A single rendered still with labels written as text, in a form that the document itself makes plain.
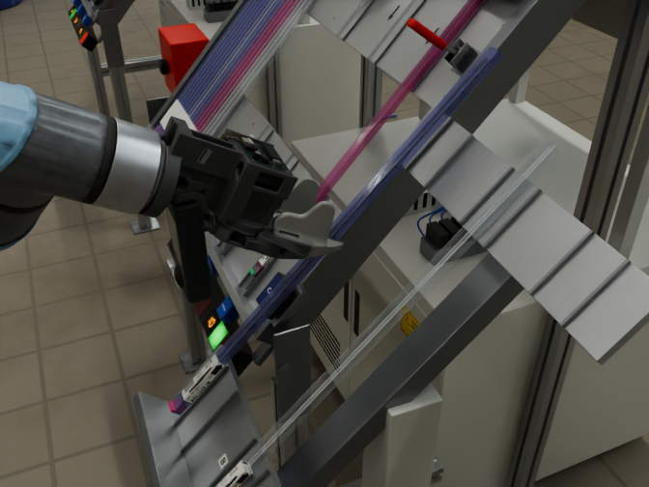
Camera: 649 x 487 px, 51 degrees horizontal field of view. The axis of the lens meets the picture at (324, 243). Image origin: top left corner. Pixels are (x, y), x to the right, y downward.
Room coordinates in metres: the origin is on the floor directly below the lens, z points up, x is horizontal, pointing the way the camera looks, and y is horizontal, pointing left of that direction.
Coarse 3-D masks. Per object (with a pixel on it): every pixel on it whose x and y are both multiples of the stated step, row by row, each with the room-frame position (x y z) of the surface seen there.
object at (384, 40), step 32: (320, 0) 1.20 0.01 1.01; (352, 0) 1.13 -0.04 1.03; (384, 0) 1.07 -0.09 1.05; (416, 0) 1.01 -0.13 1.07; (448, 0) 0.96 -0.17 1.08; (512, 0) 0.87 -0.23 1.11; (352, 32) 1.07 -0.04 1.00; (384, 32) 1.01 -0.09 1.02; (480, 32) 0.87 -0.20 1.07; (384, 64) 0.95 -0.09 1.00; (416, 64) 0.90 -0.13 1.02; (448, 64) 0.86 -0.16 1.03; (416, 96) 0.86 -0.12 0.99
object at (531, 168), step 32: (544, 160) 0.53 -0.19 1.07; (512, 192) 0.52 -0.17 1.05; (480, 224) 0.51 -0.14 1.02; (448, 256) 0.50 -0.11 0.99; (416, 288) 0.49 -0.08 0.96; (384, 320) 0.48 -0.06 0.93; (352, 352) 0.47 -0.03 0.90; (320, 384) 0.46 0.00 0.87; (288, 416) 0.45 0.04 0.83; (256, 448) 0.44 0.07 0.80
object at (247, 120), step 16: (240, 112) 1.13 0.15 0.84; (256, 112) 1.09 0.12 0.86; (224, 128) 1.13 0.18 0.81; (240, 128) 1.09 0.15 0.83; (256, 128) 1.06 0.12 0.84; (272, 128) 1.04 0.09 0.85; (272, 144) 0.99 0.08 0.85; (288, 160) 0.93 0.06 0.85; (304, 176) 0.88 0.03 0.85; (336, 208) 0.79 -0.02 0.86; (240, 256) 0.84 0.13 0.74; (256, 256) 0.82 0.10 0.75; (240, 272) 0.81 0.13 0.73; (272, 272) 0.77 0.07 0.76; (256, 288) 0.77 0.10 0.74; (256, 304) 0.74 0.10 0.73
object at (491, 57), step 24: (480, 72) 0.63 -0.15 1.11; (456, 96) 0.62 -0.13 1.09; (432, 120) 0.62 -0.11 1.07; (408, 144) 0.61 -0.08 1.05; (384, 168) 0.60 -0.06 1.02; (360, 192) 0.60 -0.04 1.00; (336, 240) 0.58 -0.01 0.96; (312, 264) 0.57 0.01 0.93; (288, 288) 0.56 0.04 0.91; (264, 312) 0.55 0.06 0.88; (240, 336) 0.54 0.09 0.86
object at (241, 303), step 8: (152, 128) 1.29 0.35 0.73; (208, 232) 0.92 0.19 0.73; (208, 240) 0.89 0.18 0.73; (208, 248) 0.87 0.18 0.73; (216, 248) 0.87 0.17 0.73; (216, 256) 0.84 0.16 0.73; (224, 256) 0.86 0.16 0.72; (216, 264) 0.83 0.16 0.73; (224, 264) 0.83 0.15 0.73; (224, 272) 0.80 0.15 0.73; (232, 272) 0.82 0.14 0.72; (224, 280) 0.79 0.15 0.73; (232, 280) 0.79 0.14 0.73; (232, 288) 0.77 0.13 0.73; (240, 288) 0.78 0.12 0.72; (232, 296) 0.76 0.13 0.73; (240, 296) 0.76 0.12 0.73; (240, 304) 0.73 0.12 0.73; (248, 304) 0.74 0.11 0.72; (240, 312) 0.72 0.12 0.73; (248, 312) 0.72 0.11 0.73
